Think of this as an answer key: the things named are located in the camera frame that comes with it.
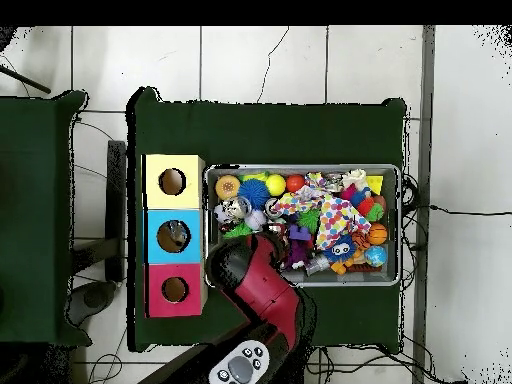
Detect shallow clear mesh bin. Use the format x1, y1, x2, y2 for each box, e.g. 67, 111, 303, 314
203, 163, 402, 288

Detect wooden box with three holes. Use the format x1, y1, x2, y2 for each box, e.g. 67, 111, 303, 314
142, 153, 208, 319

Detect crushed silver drink can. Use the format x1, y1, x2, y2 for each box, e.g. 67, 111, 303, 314
223, 195, 253, 221

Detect blue spiky rubber ball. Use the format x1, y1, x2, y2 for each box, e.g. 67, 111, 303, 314
238, 177, 272, 209

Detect green spiky rubber ball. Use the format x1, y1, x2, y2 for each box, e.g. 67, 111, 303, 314
224, 222, 255, 240

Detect plain yellow ball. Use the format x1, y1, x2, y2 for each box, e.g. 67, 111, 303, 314
265, 174, 287, 197

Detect orange ball with cream dots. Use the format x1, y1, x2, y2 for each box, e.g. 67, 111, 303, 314
215, 174, 241, 201

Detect purple toy building block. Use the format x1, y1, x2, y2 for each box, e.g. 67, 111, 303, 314
287, 224, 313, 245

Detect small red ball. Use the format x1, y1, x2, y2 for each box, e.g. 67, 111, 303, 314
286, 173, 306, 193

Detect polka dot cloth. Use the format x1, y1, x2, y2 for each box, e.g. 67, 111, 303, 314
275, 187, 373, 251

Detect dark green table cloth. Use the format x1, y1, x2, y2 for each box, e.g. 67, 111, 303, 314
127, 86, 408, 353
0, 87, 91, 347

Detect black panel stand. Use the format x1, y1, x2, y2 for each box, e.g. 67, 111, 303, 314
106, 139, 128, 283

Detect grey stand base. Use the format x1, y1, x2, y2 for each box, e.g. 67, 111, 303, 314
67, 279, 120, 328

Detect black cable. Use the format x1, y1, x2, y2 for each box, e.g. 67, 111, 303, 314
427, 203, 512, 217

